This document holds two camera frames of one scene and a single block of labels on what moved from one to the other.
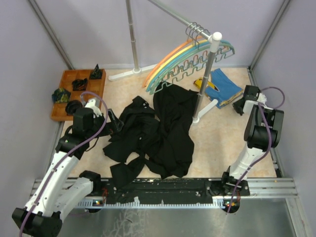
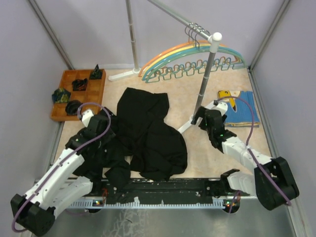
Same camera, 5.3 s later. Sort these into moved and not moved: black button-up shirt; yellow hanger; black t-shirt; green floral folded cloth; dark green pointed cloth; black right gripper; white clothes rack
Moved: black t-shirt; yellow hanger; black button-up shirt; black right gripper
Not moved: white clothes rack; dark green pointed cloth; green floral folded cloth
